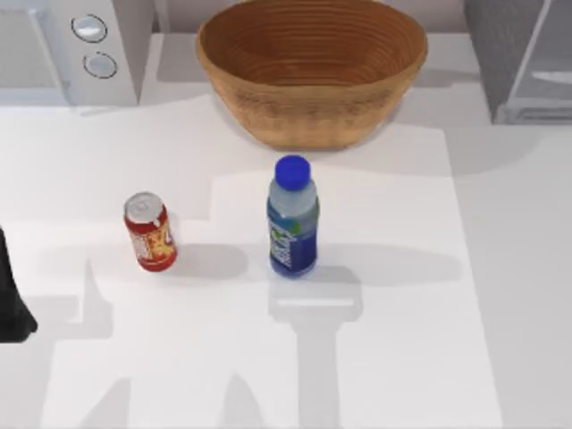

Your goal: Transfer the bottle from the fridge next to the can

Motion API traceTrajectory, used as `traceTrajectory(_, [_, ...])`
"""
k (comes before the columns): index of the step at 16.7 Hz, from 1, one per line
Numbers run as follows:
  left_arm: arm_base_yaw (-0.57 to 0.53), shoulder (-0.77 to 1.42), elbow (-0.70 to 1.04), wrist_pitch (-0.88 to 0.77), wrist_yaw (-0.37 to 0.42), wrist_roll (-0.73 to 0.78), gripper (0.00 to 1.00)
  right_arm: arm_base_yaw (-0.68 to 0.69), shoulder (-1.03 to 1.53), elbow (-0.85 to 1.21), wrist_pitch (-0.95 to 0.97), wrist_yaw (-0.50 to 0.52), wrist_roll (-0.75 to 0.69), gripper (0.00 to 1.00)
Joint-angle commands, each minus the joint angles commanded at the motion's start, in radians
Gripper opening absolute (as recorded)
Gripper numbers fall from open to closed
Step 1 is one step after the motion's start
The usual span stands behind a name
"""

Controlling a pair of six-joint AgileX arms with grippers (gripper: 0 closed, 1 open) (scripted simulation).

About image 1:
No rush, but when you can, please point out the blue bottle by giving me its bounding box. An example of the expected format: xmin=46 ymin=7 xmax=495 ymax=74
xmin=266 ymin=155 xmax=321 ymax=280

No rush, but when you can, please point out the pale microwave oven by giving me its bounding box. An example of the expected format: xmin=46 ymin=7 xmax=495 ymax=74
xmin=0 ymin=0 xmax=156 ymax=108

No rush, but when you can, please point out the small microwave knob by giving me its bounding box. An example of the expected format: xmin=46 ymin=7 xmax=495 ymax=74
xmin=82 ymin=50 xmax=120 ymax=80

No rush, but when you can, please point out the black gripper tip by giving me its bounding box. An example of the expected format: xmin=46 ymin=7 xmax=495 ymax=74
xmin=0 ymin=226 xmax=38 ymax=344

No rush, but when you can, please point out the large microwave knob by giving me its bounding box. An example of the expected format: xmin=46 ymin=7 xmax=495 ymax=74
xmin=70 ymin=13 xmax=109 ymax=44

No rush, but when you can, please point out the brown woven basket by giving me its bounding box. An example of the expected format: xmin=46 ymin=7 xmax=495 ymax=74
xmin=195 ymin=0 xmax=429 ymax=152

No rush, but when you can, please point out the red and yellow can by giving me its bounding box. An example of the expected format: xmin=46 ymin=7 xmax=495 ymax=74
xmin=123 ymin=191 xmax=179 ymax=273

